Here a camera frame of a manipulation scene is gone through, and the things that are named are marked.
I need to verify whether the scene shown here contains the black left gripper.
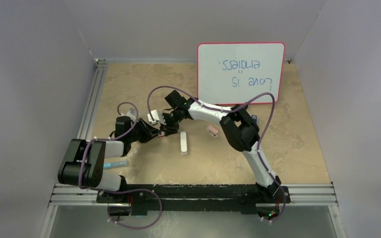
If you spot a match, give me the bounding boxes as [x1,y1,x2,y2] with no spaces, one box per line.
[127,118,160,143]

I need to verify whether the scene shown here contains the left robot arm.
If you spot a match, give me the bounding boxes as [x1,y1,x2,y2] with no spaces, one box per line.
[58,116,160,203]

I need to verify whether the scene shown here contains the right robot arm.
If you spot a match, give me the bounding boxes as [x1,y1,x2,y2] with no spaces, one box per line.
[160,90,285,202]

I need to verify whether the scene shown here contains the light blue marker pen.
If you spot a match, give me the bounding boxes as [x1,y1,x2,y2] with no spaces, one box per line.
[103,161,129,169]

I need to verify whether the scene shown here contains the pink white eraser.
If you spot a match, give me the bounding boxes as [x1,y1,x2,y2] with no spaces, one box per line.
[206,125,218,137]

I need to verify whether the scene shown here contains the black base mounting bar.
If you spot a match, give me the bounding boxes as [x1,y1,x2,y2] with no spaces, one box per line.
[96,184,291,217]

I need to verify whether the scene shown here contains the pink framed whiteboard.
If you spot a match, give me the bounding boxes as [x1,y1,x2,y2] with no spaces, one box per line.
[197,42,286,105]

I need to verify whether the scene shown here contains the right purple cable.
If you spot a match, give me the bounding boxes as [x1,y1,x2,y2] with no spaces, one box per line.
[147,86,287,223]

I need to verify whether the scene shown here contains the purple cable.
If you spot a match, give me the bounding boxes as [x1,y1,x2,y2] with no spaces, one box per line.
[147,86,287,223]
[78,102,164,230]

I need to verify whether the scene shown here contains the left aluminium rail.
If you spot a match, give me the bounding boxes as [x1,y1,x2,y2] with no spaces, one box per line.
[76,59,109,140]

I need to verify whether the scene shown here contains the aluminium rail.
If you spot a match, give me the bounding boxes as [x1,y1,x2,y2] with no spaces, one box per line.
[50,184,338,206]
[76,59,109,140]

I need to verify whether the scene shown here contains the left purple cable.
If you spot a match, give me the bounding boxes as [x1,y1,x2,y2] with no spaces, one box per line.
[78,102,164,230]

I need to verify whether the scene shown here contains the front aluminium rail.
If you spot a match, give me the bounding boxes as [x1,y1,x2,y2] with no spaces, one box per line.
[50,184,338,206]

